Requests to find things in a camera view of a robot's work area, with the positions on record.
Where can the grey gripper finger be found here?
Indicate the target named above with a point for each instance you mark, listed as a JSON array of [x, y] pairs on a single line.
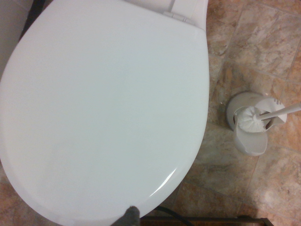
[[130, 217]]

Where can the white toilet brush holder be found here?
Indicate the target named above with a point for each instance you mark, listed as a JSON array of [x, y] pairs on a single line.
[[252, 146]]

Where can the brown wooden platform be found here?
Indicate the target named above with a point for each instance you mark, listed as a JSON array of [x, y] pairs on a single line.
[[211, 222]]

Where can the white toilet brush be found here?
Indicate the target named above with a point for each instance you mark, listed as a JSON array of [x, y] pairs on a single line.
[[250, 118]]

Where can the white toilet seat lid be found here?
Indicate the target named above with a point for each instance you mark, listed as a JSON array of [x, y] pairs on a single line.
[[101, 106]]

